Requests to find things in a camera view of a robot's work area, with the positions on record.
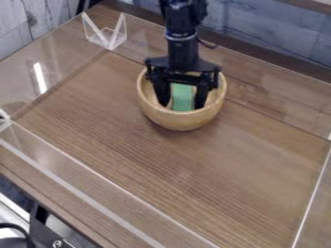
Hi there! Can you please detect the wooden bowl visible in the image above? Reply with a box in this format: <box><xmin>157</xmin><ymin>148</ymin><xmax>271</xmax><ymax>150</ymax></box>
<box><xmin>137</xmin><ymin>66</ymin><xmax>228</xmax><ymax>131</ymax></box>

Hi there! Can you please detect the black cable lower left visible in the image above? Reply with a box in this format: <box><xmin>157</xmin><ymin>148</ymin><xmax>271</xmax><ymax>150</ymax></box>
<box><xmin>0</xmin><ymin>222</ymin><xmax>36</xmax><ymax>248</ymax></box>

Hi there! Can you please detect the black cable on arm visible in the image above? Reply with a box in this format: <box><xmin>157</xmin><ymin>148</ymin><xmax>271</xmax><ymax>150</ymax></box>
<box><xmin>195</xmin><ymin>35</ymin><xmax>220</xmax><ymax>50</ymax></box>

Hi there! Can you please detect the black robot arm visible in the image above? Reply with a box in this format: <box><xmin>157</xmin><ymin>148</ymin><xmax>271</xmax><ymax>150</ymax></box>
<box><xmin>144</xmin><ymin>0</ymin><xmax>222</xmax><ymax>109</ymax></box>

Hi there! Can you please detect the clear acrylic corner bracket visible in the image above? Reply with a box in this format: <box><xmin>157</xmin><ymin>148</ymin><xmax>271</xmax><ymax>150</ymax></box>
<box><xmin>81</xmin><ymin>13</ymin><xmax>127</xmax><ymax>50</ymax></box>

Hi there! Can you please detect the black table frame bracket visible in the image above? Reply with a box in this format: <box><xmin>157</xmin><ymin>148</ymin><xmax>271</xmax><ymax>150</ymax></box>
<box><xmin>29</xmin><ymin>203</ymin><xmax>83</xmax><ymax>248</ymax></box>

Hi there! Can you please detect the green rectangular stick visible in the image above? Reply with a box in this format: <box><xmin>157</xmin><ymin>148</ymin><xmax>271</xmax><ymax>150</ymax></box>
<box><xmin>172</xmin><ymin>83</ymin><xmax>194</xmax><ymax>111</ymax></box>

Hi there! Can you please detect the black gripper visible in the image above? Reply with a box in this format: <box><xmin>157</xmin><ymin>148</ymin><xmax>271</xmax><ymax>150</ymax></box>
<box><xmin>144</xmin><ymin>56</ymin><xmax>222</xmax><ymax>109</ymax></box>

